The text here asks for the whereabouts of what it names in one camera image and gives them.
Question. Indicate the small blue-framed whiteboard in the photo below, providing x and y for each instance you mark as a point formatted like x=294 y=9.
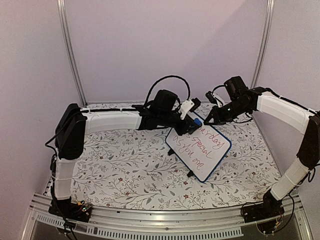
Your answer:
x=201 y=151

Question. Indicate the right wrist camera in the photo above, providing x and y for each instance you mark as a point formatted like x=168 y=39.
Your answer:
x=215 y=99

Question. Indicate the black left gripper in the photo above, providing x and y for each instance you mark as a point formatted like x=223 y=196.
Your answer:
x=184 y=130

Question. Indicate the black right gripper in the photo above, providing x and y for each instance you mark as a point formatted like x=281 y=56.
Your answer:
x=217 y=118

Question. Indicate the blue whiteboard eraser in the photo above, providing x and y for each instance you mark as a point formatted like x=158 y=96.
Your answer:
x=197 y=122

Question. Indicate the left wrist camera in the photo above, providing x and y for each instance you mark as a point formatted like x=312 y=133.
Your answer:
x=187 y=106

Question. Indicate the front aluminium rail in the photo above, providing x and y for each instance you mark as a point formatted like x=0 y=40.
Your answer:
x=107 y=223

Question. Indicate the left aluminium frame post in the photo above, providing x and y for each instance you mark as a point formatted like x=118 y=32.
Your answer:
x=62 y=12

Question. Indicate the floral patterned table mat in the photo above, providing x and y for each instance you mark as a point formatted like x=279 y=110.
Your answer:
x=131 y=169

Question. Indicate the wire whiteboard stand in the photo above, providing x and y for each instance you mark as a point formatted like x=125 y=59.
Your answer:
x=190 y=173

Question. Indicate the right aluminium frame post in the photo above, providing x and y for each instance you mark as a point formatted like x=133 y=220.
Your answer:
x=264 y=42

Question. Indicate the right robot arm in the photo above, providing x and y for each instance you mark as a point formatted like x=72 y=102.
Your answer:
x=301 y=131

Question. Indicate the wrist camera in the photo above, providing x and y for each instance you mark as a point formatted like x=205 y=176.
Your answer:
x=215 y=99
x=187 y=106

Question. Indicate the aluminium frame post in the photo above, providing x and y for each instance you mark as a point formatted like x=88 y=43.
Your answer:
x=62 y=12
x=264 y=42

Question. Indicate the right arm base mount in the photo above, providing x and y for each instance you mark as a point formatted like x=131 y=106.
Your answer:
x=262 y=212

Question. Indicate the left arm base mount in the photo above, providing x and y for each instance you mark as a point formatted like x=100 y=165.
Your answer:
x=67 y=209

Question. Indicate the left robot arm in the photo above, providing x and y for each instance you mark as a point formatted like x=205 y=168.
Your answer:
x=69 y=138

